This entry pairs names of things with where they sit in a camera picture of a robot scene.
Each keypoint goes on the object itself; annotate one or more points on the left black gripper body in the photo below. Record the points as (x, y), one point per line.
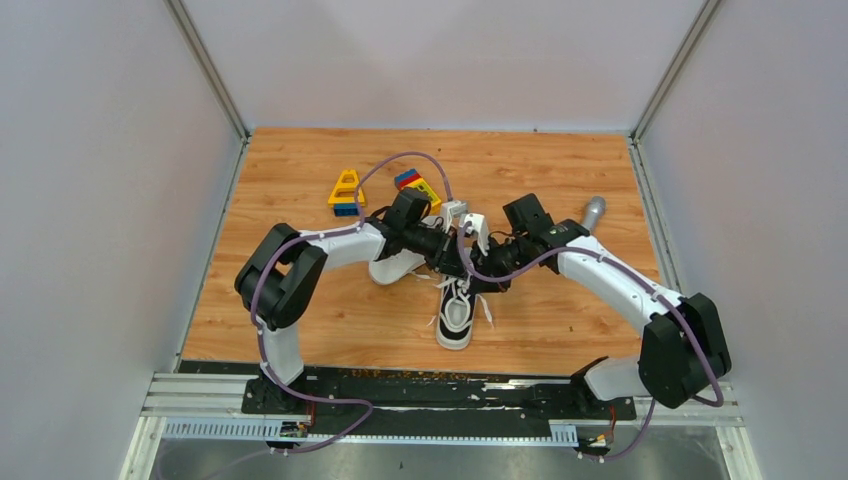
(433, 245)

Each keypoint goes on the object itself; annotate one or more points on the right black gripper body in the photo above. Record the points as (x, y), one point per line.
(502, 260)

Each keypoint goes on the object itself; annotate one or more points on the white shoelace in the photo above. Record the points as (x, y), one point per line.
(457, 304)

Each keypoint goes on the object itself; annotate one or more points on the black white sneaker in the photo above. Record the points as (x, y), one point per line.
(453, 341)

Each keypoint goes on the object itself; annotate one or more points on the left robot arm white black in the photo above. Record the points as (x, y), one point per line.
(278, 281)

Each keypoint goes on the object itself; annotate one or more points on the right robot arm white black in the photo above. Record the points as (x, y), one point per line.
(683, 351)

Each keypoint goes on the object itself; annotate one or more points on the colourful toy block stack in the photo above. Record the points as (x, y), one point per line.
(412, 179)

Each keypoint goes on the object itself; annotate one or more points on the white shoe upside down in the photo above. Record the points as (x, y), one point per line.
(396, 260)

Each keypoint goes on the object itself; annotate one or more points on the yellow triangle toy block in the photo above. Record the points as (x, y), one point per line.
(341, 199)

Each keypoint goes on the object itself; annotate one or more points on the grey metal cylinder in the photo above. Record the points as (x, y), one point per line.
(593, 211)

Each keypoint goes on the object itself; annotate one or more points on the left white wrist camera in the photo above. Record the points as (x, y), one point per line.
(450, 212)

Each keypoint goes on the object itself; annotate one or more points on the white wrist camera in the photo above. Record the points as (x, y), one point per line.
(475, 226)
(450, 212)

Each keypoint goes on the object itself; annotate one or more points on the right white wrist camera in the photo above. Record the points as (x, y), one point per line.
(475, 226)

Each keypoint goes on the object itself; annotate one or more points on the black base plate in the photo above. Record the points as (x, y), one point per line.
(428, 404)

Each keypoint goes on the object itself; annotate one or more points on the aluminium frame rail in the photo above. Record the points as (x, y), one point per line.
(195, 395)

